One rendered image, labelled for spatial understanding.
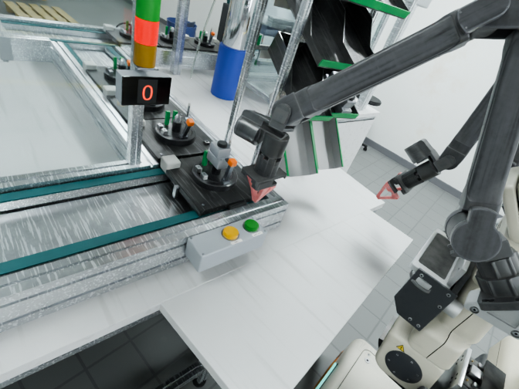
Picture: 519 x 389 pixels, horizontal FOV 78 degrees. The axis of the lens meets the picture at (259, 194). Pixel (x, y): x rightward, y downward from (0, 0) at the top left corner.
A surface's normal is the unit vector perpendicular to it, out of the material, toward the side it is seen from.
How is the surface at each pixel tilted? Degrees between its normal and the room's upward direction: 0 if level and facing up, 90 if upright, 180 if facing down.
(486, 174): 76
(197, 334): 0
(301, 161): 45
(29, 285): 0
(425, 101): 90
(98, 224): 0
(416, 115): 90
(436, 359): 90
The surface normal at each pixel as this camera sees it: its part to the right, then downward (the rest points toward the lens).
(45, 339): 0.28, -0.77
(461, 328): -0.65, 0.29
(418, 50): -0.39, 0.23
